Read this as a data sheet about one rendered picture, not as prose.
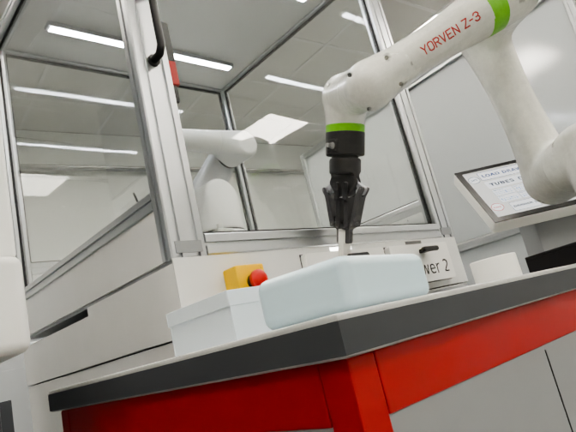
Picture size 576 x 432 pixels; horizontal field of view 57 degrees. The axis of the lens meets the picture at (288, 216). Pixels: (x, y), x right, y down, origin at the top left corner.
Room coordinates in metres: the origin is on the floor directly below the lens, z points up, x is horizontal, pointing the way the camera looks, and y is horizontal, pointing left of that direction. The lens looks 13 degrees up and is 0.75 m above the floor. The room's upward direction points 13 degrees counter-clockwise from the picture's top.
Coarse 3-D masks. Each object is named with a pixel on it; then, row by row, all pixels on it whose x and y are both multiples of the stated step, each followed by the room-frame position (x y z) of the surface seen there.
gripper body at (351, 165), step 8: (336, 160) 1.16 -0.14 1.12; (344, 160) 1.15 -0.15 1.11; (352, 160) 1.16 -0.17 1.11; (360, 160) 1.17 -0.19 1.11; (336, 168) 1.16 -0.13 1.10; (344, 168) 1.16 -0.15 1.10; (352, 168) 1.16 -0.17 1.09; (360, 168) 1.18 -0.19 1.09; (336, 176) 1.20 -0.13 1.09; (344, 176) 1.18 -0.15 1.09; (352, 176) 1.17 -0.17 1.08; (352, 184) 1.17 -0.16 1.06; (352, 192) 1.18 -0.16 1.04
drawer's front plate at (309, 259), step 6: (318, 252) 1.20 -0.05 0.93; (324, 252) 1.22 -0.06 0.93; (330, 252) 1.23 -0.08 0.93; (336, 252) 1.25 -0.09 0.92; (354, 252) 1.29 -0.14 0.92; (372, 252) 1.34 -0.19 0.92; (378, 252) 1.36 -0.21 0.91; (306, 258) 1.17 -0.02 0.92; (312, 258) 1.19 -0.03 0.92; (318, 258) 1.20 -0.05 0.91; (324, 258) 1.21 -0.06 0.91; (330, 258) 1.23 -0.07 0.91; (306, 264) 1.17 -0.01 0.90; (312, 264) 1.18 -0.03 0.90
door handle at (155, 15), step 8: (152, 0) 0.95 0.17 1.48; (152, 8) 0.95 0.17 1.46; (152, 16) 0.95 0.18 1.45; (160, 24) 0.95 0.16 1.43; (160, 32) 0.95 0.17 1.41; (160, 40) 0.95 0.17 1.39; (160, 48) 0.95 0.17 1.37; (152, 56) 0.97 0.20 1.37; (160, 56) 0.96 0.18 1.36; (152, 64) 0.98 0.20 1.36
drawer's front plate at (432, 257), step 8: (392, 248) 1.40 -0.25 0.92; (400, 248) 1.43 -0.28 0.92; (408, 248) 1.45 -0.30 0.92; (416, 248) 1.48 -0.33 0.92; (440, 248) 1.57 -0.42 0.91; (424, 256) 1.50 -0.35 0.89; (432, 256) 1.53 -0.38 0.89; (440, 256) 1.56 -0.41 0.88; (448, 256) 1.59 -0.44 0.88; (424, 264) 1.49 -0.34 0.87; (440, 264) 1.55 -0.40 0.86; (448, 264) 1.58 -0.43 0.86; (440, 272) 1.54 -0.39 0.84; (448, 272) 1.57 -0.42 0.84; (432, 280) 1.50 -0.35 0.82
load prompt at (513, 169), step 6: (498, 168) 1.88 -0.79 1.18; (504, 168) 1.88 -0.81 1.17; (510, 168) 1.87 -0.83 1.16; (516, 168) 1.87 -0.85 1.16; (480, 174) 1.87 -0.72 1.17; (486, 174) 1.87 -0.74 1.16; (492, 174) 1.86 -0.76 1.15; (498, 174) 1.86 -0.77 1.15; (504, 174) 1.85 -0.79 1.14; (510, 174) 1.85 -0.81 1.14
